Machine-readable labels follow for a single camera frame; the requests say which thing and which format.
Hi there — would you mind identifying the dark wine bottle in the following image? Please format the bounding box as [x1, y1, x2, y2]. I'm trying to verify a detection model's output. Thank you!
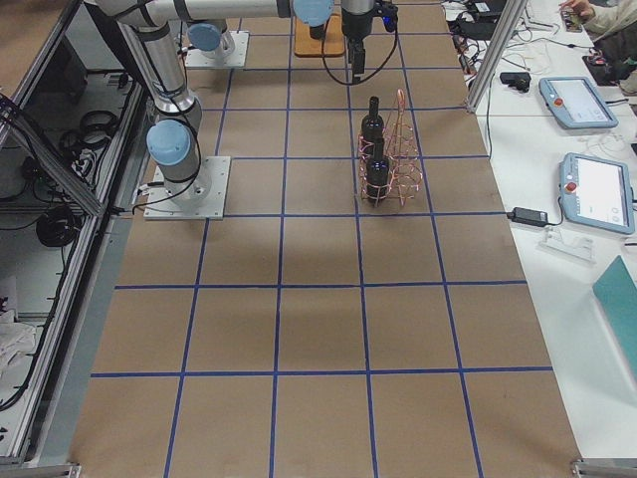
[310, 24, 325, 40]
[361, 96, 384, 143]
[365, 137, 389, 204]

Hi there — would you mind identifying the teach pendant far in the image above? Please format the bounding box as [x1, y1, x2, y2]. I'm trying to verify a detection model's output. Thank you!
[538, 77, 618, 129]

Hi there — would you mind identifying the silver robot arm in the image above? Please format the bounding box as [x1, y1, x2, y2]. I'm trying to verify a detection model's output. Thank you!
[187, 19, 235, 58]
[93, 0, 333, 139]

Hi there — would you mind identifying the person hand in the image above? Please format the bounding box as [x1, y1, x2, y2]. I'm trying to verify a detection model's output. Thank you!
[560, 0, 595, 20]

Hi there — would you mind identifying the teach pendant near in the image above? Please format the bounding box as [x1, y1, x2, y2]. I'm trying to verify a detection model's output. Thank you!
[559, 152, 635, 234]

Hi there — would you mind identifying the wooden tray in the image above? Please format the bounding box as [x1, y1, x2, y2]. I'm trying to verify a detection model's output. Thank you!
[294, 14, 345, 58]

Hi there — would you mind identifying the teach pendant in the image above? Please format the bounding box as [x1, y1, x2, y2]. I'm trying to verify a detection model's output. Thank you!
[538, 77, 618, 129]
[559, 152, 635, 234]

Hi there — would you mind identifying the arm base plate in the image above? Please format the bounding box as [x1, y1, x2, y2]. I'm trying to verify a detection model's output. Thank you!
[143, 156, 231, 220]
[185, 30, 250, 70]

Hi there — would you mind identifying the teal folder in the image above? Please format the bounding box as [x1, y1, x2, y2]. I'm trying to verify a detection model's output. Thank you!
[593, 256, 637, 375]

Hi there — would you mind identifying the aluminium frame post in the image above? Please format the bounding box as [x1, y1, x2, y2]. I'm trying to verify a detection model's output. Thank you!
[466, 0, 527, 113]

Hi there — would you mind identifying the black power adapter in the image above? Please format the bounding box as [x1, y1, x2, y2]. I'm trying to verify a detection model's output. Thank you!
[507, 207, 548, 227]

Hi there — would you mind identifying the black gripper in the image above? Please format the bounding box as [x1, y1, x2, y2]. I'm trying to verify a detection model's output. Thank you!
[340, 0, 373, 84]

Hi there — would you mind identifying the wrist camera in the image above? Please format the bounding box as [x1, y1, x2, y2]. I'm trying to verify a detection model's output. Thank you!
[377, 1, 398, 33]

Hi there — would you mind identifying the copper wire bottle basket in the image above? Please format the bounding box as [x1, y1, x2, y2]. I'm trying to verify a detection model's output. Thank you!
[357, 89, 423, 206]

